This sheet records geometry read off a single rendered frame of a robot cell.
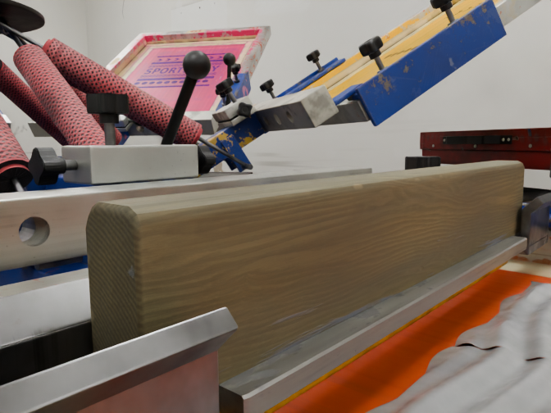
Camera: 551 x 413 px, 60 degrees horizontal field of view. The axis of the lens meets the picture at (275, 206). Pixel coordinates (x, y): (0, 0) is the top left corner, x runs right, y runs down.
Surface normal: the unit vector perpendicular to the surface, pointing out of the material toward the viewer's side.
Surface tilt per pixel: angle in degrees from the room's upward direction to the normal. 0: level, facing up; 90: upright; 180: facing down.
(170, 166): 90
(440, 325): 0
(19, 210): 90
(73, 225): 90
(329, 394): 0
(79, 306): 45
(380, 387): 0
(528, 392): 31
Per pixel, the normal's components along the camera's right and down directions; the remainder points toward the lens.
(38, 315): 0.52, -0.65
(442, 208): 0.75, 0.08
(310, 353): -0.01, -0.99
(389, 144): -0.66, 0.11
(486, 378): 0.34, -0.79
